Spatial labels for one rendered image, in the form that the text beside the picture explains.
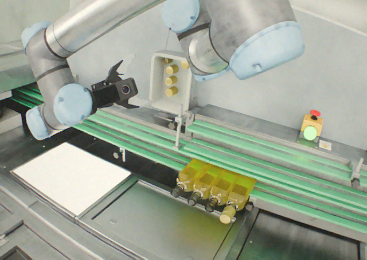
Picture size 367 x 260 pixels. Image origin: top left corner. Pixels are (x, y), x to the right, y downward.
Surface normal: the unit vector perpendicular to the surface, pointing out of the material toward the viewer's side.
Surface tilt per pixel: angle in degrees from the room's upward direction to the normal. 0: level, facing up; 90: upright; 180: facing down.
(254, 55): 6
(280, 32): 39
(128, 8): 52
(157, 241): 90
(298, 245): 89
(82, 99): 79
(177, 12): 8
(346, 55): 0
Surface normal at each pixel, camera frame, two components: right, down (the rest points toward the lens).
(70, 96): 0.69, -0.17
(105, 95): -0.16, 0.29
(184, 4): -0.54, 0.22
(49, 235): 0.09, -0.90
